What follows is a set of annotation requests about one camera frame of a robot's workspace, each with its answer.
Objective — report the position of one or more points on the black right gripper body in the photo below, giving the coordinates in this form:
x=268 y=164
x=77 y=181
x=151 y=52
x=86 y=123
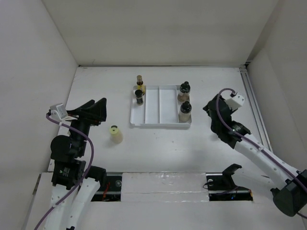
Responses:
x=206 y=108

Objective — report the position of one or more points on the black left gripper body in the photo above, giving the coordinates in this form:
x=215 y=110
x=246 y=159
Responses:
x=84 y=121

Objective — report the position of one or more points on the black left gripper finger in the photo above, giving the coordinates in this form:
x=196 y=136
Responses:
x=98 y=110
x=78 y=111

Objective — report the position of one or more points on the yellow-lid beige spice bottle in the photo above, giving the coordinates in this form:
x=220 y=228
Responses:
x=116 y=134

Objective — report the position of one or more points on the black-capped grinder pale spice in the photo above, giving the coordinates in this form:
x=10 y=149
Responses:
x=185 y=111

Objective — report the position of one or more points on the black-lid dark spice bottle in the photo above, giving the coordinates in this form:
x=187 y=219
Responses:
x=139 y=97

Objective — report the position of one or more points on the black-capped grinder brown spice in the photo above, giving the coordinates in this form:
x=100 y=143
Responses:
x=184 y=92

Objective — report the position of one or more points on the yellow label sauce bottle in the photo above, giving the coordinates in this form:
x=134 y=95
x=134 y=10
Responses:
x=140 y=84

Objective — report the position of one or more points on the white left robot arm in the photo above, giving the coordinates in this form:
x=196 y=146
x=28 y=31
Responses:
x=74 y=180

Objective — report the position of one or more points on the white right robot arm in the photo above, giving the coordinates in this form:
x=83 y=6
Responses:
x=286 y=185

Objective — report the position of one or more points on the white divided organizer tray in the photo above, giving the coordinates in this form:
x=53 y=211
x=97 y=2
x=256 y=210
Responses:
x=160 y=108

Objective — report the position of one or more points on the white foam front board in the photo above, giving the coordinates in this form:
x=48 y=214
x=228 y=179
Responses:
x=177 y=201

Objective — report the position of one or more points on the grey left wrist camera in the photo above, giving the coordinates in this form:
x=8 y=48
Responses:
x=58 y=112

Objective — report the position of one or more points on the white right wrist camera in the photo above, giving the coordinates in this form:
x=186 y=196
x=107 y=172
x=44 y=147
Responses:
x=235 y=101

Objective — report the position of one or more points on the aluminium rail right side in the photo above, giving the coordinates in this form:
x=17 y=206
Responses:
x=262 y=132

